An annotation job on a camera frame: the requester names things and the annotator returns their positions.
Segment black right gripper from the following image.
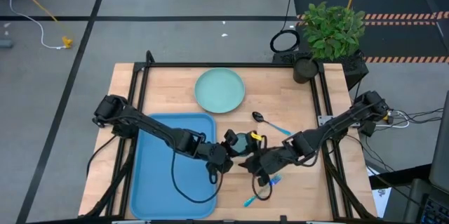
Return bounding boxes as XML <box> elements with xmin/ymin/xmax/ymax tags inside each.
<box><xmin>238</xmin><ymin>131</ymin><xmax>292</xmax><ymax>187</ymax></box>

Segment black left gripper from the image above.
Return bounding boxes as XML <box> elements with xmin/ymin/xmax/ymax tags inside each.
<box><xmin>205</xmin><ymin>129</ymin><xmax>254</xmax><ymax>185</ymax></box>

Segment teal translucent cup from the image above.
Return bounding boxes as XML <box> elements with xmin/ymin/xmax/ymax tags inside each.
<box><xmin>231</xmin><ymin>133</ymin><xmax>250</xmax><ymax>157</ymax></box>

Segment black spoon teal handle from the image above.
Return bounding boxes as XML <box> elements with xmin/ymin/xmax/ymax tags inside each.
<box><xmin>251</xmin><ymin>111</ymin><xmax>293</xmax><ymax>136</ymax></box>

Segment blue fork teal handle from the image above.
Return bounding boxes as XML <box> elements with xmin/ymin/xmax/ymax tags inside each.
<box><xmin>243</xmin><ymin>173</ymin><xmax>283</xmax><ymax>208</ymax></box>

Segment pale green round plate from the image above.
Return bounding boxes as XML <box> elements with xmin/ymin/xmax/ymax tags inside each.
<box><xmin>194</xmin><ymin>67</ymin><xmax>246</xmax><ymax>114</ymax></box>

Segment blue plastic tray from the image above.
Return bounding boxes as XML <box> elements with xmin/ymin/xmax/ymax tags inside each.
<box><xmin>129</xmin><ymin>112</ymin><xmax>217</xmax><ymax>220</ymax></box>

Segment black plant pot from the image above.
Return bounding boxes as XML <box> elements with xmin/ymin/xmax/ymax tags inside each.
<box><xmin>293</xmin><ymin>56</ymin><xmax>320</xmax><ymax>84</ymax></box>

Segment small black power adapter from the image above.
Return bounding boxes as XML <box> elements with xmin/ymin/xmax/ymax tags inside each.
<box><xmin>358</xmin><ymin>120</ymin><xmax>377</xmax><ymax>138</ymax></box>

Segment white paper sheet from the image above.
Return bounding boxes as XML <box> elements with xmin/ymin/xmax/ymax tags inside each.
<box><xmin>371</xmin><ymin>187</ymin><xmax>392</xmax><ymax>218</ymax></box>

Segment green leafy plant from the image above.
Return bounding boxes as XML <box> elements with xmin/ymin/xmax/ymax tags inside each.
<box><xmin>300</xmin><ymin>1</ymin><xmax>366</xmax><ymax>62</ymax></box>

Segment black keyboard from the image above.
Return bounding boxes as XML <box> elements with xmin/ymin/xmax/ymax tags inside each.
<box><xmin>420</xmin><ymin>195</ymin><xmax>449</xmax><ymax>224</ymax></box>

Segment black mat orange hazard stripes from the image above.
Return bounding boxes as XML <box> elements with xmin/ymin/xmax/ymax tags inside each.
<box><xmin>293</xmin><ymin>0</ymin><xmax>449</xmax><ymax>64</ymax></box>

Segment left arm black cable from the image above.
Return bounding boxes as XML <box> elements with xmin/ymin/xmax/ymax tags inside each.
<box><xmin>170</xmin><ymin>131</ymin><xmax>225</xmax><ymax>204</ymax></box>

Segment black aluminium table frame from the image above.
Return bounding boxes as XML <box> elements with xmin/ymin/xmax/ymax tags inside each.
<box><xmin>79</xmin><ymin>50</ymin><xmax>378</xmax><ymax>224</ymax></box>

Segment coiled black floor cable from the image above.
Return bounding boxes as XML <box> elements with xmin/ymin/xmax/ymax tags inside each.
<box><xmin>269</xmin><ymin>0</ymin><xmax>301</xmax><ymax>54</ymax></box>

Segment black base power cable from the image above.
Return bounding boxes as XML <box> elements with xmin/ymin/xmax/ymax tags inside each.
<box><xmin>86</xmin><ymin>134</ymin><xmax>119</xmax><ymax>179</ymax></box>

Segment black cable bundle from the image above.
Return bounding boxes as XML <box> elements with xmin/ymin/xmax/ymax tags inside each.
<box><xmin>384</xmin><ymin>107</ymin><xmax>445</xmax><ymax>130</ymax></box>

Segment long yellow floor cable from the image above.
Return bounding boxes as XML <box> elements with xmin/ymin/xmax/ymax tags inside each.
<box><xmin>0</xmin><ymin>0</ymin><xmax>73</xmax><ymax>41</ymax></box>

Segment white floor cable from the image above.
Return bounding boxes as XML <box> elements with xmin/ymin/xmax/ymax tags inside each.
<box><xmin>5</xmin><ymin>0</ymin><xmax>67</xmax><ymax>50</ymax></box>

